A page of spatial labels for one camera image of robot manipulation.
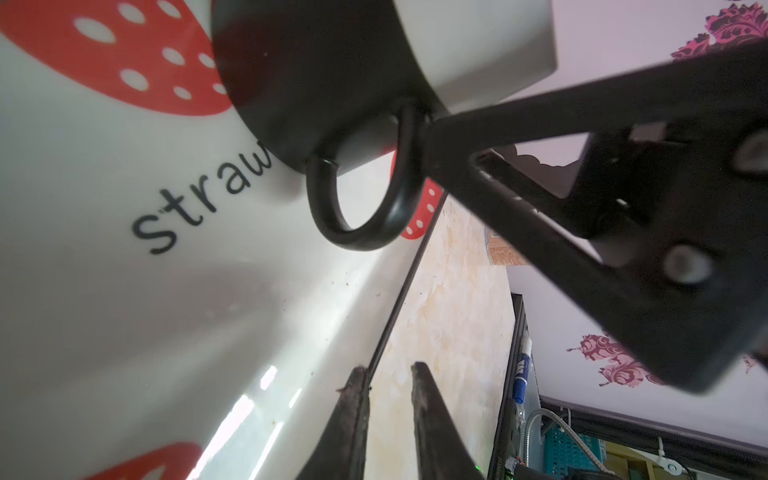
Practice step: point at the small white mug back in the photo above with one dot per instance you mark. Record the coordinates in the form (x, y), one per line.
(327, 86)

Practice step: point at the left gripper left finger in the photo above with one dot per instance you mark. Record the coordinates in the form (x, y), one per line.
(341, 450)

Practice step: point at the blue white marker pen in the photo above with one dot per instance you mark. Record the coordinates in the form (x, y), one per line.
(522, 370)

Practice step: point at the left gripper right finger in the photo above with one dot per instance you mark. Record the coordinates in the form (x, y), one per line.
(441, 454)

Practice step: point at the white strawberry tray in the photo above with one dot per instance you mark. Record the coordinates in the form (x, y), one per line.
(168, 307)

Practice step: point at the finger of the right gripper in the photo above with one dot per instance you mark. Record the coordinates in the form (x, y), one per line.
(642, 197)

